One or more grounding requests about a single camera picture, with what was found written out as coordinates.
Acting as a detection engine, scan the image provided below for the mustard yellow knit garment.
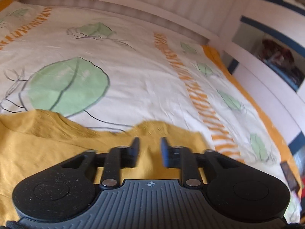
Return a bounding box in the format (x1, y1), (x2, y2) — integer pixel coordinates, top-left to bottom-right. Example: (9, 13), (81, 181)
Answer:
(1, 110), (208, 224)

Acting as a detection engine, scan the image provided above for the white leaf-print duvet cover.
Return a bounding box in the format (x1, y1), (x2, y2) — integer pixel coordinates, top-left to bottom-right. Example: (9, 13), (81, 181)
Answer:
(0, 0), (302, 222)

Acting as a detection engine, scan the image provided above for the orange bed sheet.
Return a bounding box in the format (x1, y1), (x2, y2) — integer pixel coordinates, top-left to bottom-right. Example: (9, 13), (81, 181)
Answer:
(201, 45), (302, 187)

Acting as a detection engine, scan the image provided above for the white blue-trimmed shelf unit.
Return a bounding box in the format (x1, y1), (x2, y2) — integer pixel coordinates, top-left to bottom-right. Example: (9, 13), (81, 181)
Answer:
(224, 0), (304, 154)

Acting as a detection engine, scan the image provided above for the white slatted bed frame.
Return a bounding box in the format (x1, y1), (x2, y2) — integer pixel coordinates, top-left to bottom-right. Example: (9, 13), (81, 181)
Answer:
(0, 0), (305, 148)

